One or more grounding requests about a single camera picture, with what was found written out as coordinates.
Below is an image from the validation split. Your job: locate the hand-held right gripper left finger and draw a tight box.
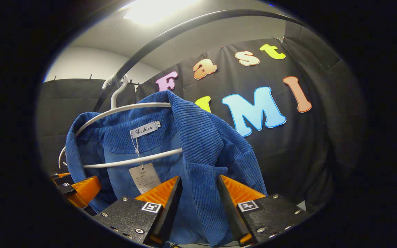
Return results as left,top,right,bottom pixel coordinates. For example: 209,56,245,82
93,176,183,246

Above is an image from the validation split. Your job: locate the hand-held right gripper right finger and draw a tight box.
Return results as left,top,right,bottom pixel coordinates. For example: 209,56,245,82
217,175,311,247

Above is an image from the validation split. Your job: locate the blue corduroy jacket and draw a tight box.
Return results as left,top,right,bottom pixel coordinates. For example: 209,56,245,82
64,91,268,248

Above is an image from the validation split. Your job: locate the white clothes hanger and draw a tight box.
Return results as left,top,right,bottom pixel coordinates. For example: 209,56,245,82
58,74,183,170

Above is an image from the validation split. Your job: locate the black clothes rack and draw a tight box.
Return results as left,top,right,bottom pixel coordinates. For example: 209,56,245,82
93,9,309,113

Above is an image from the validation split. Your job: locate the grey paper hang tag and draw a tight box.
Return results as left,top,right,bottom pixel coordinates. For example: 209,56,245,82
129,163,162,194

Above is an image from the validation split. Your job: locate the large ceiling light panel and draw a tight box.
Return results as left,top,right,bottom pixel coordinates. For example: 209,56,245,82
123,0,200,25

